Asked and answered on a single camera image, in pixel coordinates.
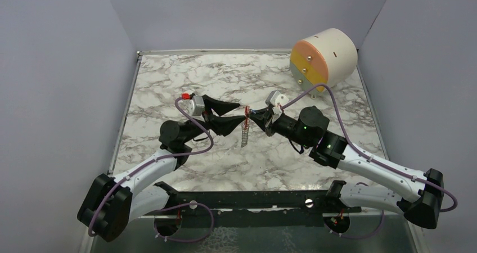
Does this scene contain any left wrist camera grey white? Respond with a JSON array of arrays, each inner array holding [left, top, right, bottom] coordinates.
[[188, 95, 205, 116]]

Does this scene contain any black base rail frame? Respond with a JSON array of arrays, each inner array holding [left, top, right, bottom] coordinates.
[[102, 182, 362, 237]]

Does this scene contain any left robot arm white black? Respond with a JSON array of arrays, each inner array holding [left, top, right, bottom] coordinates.
[[77, 94, 246, 242]]

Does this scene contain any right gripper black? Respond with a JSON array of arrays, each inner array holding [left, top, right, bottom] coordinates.
[[247, 106, 312, 148]]

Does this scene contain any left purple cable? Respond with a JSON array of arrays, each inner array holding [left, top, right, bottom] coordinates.
[[87, 93, 215, 238]]

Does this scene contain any round cream drawer cabinet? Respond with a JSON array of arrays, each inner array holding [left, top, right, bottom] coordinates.
[[289, 28, 358, 91]]

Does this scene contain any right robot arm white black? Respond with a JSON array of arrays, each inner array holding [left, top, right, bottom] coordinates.
[[249, 106, 443, 229]]

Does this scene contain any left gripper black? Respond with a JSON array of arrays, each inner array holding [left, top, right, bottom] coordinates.
[[181, 95, 246, 144]]

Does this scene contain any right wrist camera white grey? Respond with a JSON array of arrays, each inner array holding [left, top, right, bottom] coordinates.
[[265, 90, 289, 115]]

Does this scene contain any silver red wristlet keychain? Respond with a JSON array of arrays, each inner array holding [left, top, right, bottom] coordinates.
[[241, 105, 250, 147]]

